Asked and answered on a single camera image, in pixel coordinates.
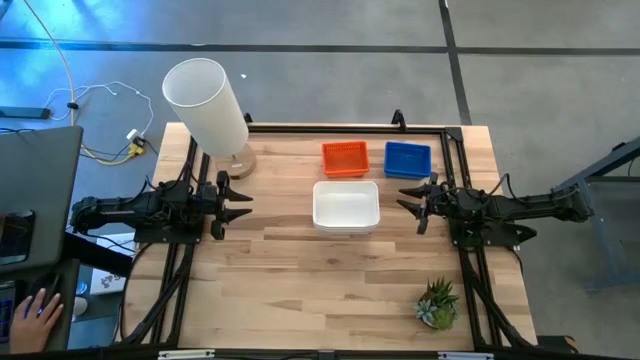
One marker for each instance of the glossy black device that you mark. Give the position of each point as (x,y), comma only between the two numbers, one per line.
(16,237)

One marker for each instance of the white plug adapter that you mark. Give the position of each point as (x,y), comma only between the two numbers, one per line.
(134,134)

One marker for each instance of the person's hand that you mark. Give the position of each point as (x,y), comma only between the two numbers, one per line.
(32,325)

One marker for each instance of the small green succulent plant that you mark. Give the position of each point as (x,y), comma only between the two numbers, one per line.
(439,307)

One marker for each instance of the white printed paper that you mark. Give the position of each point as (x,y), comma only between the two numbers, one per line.
(107,285)

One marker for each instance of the white cup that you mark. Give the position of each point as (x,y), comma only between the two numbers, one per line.
(80,307)

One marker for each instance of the backlit black keyboard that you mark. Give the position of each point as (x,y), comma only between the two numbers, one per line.
(5,315)

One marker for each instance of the white cylinder lamp wooden base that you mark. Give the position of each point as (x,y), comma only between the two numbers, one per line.
(205,105)

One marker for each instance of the black aluminium rig frame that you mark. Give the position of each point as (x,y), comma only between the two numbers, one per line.
(350,129)

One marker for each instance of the white label strip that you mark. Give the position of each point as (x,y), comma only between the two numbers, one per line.
(186,354)
(465,356)

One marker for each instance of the dark grey desk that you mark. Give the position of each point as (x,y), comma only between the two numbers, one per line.
(70,320)

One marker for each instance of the black box orange corner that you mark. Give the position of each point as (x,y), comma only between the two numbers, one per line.
(557,344)

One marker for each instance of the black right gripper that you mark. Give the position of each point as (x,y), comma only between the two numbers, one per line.
(439,202)

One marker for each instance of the grey slanted panel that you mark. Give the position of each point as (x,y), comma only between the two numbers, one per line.
(40,175)

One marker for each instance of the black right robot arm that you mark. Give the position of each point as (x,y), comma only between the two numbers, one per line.
(525,206)

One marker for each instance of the black computer mouse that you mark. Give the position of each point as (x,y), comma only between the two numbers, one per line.
(47,282)

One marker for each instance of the blue-grey metal table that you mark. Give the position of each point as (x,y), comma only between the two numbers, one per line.
(600,210)

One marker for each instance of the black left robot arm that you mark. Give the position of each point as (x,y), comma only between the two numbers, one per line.
(125,210)

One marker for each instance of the small black frame clamp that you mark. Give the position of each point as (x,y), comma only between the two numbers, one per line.
(248,118)

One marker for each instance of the black diagonal beam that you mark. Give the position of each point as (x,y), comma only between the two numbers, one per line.
(95,254)

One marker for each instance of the yellow plug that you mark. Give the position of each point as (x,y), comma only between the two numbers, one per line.
(137,149)

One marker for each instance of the black power strip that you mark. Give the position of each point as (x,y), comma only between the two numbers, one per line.
(25,112)

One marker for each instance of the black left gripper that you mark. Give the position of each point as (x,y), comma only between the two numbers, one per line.
(212,205)

